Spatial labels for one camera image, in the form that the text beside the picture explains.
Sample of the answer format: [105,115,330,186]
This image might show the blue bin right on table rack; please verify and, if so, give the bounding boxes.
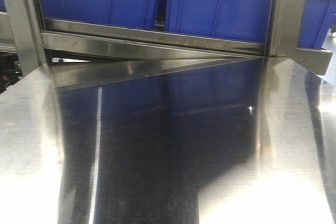
[298,0,335,49]

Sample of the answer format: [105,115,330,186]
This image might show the stainless steel table rack frame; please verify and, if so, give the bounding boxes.
[1,0,332,75]

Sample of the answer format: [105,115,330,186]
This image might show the blue bin middle on table rack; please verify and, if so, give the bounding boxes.
[165,0,271,43]

